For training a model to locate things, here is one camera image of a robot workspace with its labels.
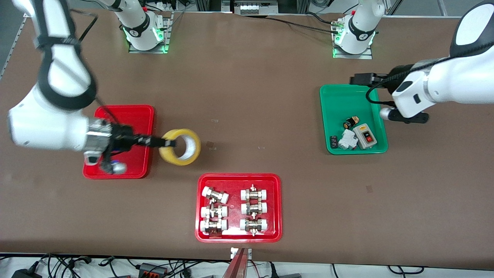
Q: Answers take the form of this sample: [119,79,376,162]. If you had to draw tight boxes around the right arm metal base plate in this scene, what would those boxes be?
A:
[129,12,171,54]

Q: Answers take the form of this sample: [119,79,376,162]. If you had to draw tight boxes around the black box orange connectors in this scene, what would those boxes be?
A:
[138,263,169,277]

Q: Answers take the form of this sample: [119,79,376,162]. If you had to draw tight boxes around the metal pipe fitting white caps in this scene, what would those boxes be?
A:
[200,205,228,219]
[202,186,230,204]
[239,217,269,237]
[200,219,228,235]
[240,202,268,216]
[240,185,269,201]

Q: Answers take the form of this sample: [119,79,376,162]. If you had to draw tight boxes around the black power adapter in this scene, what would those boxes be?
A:
[12,263,42,278]

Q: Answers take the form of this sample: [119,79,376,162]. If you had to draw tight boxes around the white circuit breaker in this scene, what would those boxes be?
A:
[338,129,358,151]

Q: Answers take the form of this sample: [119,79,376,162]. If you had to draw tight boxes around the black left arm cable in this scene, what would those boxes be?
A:
[366,58,452,105]

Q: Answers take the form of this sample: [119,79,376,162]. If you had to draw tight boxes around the green plastic tray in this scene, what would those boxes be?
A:
[319,83,389,155]

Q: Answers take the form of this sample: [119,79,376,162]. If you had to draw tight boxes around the red plastic tray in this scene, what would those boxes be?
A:
[195,173,283,243]
[83,105,155,180]

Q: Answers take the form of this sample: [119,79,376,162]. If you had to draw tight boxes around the long black table cable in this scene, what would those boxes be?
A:
[266,16,340,33]

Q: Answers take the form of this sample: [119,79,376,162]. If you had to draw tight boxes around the yellow tape roll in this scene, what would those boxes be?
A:
[159,128,201,166]

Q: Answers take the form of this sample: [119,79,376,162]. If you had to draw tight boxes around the red metal bar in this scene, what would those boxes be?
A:
[222,248,249,278]

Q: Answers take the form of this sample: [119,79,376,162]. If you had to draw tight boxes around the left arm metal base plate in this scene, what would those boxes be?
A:
[333,19,373,59]

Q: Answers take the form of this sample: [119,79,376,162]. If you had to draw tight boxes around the black cable loop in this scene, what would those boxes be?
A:
[387,265,425,275]

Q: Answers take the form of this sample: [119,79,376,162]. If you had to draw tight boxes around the short black table cable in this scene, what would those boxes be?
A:
[305,12,342,25]

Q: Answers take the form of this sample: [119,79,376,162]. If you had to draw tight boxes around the dark aluminium frame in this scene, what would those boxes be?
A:
[195,0,309,14]

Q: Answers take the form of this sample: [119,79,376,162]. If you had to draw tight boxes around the white terminal block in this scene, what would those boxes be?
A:
[239,2,279,15]

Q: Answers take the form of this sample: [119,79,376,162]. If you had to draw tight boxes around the grey push button switch box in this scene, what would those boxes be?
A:
[353,123,377,150]

